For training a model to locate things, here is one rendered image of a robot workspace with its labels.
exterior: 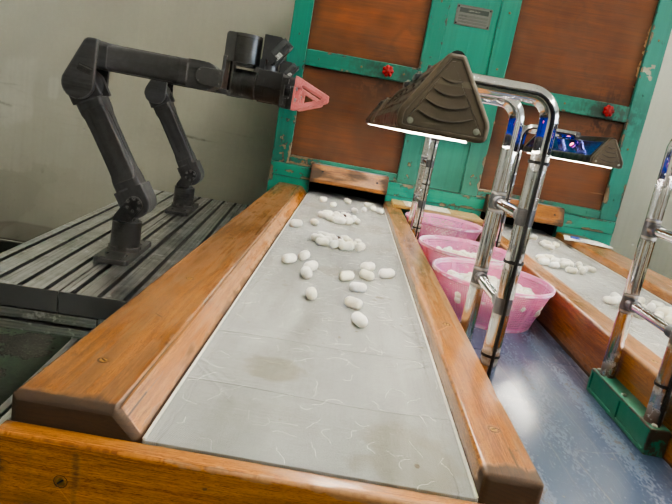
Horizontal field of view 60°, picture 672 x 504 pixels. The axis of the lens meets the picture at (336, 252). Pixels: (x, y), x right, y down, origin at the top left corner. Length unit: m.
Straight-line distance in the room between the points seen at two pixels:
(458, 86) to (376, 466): 0.35
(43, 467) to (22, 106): 2.93
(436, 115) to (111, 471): 0.41
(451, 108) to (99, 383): 0.40
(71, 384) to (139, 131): 2.68
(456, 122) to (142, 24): 2.79
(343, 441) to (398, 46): 1.87
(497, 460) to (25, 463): 0.41
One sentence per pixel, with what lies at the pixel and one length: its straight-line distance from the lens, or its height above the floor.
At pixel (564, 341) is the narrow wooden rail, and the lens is 1.27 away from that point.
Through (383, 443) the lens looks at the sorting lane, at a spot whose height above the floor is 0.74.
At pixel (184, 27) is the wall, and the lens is 3.18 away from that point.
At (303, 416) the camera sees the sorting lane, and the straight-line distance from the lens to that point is 0.62.
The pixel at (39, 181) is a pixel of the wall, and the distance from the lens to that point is 3.42.
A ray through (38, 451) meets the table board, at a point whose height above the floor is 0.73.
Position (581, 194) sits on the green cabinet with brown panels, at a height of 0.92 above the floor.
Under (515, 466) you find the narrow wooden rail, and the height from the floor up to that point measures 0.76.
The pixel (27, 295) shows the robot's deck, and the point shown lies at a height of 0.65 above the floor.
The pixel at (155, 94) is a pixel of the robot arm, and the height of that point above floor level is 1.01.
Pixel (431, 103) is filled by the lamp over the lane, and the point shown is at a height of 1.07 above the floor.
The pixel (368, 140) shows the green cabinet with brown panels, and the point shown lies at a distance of 2.28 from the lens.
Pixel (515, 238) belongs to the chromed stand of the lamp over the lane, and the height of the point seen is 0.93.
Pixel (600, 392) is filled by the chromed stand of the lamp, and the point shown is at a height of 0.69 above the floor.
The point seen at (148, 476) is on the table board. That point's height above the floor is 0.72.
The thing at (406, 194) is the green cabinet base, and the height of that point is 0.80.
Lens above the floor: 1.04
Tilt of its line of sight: 13 degrees down
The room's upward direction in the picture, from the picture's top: 10 degrees clockwise
